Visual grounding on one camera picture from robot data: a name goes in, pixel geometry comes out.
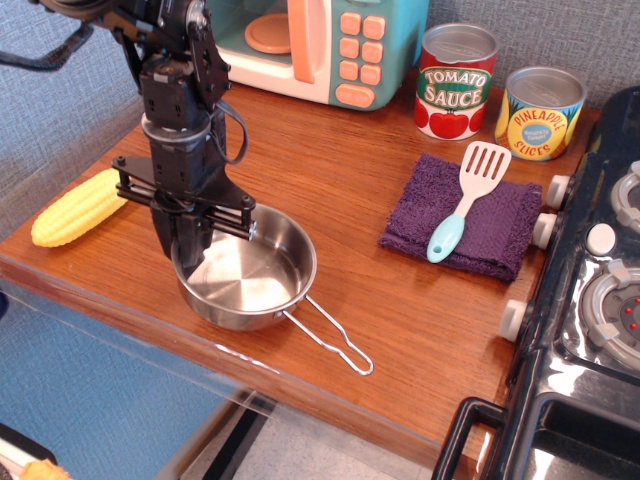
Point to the teal toy microwave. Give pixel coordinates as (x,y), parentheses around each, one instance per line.
(350,54)

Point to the white spatula teal handle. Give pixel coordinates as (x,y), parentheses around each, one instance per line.
(482,168)

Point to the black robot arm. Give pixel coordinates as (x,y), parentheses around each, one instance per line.
(175,63)

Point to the purple folded towel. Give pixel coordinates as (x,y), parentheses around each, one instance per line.
(497,230)

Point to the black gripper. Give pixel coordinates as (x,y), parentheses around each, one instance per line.
(184,182)

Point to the stainless steel sauce pan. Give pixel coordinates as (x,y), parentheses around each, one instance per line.
(246,285)

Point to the black toy stove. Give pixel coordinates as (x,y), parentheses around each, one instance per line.
(572,410)

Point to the yellow toy corn cob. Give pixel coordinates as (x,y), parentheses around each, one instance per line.
(78,211)

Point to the orange fuzzy object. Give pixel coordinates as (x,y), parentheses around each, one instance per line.
(35,470)

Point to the pineapple slices can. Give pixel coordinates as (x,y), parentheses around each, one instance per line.
(539,112)

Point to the tomato sauce can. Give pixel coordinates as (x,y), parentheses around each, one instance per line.
(454,78)

